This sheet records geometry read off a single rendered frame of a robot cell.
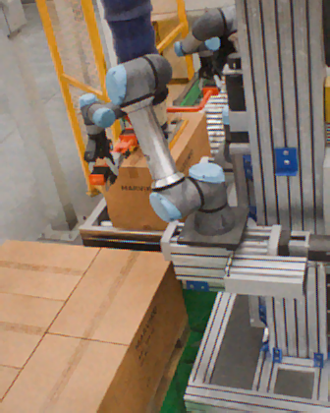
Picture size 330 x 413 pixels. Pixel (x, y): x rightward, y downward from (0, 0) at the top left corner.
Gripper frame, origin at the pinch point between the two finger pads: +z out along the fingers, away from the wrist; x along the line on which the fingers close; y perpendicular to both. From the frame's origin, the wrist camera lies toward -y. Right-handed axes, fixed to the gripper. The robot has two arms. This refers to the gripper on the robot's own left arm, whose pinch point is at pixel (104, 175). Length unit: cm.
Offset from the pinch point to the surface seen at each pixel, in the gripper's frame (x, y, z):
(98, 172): 1.2, -1.8, -2.5
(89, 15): 41, 100, -43
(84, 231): 33, 22, 49
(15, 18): 89, 99, -46
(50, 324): 23, -39, 54
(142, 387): -17, -43, 81
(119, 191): 10.9, 29.2, 27.4
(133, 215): 7, 29, 42
